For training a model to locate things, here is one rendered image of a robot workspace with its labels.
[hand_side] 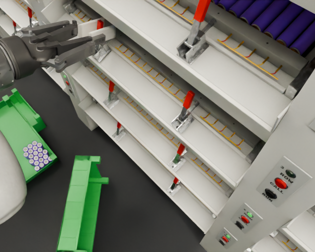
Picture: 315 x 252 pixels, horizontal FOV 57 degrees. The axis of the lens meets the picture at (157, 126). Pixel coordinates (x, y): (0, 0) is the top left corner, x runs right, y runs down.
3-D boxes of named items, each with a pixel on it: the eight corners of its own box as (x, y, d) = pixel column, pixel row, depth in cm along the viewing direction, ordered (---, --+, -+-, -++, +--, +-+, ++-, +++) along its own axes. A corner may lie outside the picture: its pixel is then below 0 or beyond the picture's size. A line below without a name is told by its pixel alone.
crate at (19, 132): (58, 160, 114) (57, 157, 107) (11, 194, 107) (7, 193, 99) (11, 101, 115) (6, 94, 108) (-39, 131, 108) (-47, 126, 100)
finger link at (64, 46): (35, 43, 54) (37, 47, 53) (90, 32, 59) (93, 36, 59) (38, 60, 57) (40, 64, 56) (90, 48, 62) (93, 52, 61)
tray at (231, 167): (235, 191, 56) (237, 183, 48) (60, 35, 80) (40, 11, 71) (302, 118, 58) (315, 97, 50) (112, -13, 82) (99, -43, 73)
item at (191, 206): (206, 234, 89) (203, 234, 77) (88, 114, 113) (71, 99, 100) (250, 185, 91) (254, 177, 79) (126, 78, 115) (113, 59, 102)
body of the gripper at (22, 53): (-2, 65, 57) (42, 51, 62) (20, 90, 53) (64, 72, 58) (-13, 31, 51) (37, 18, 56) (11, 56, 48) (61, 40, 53)
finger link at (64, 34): (36, 58, 57) (31, 55, 57) (78, 38, 64) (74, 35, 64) (33, 41, 54) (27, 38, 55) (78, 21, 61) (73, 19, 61)
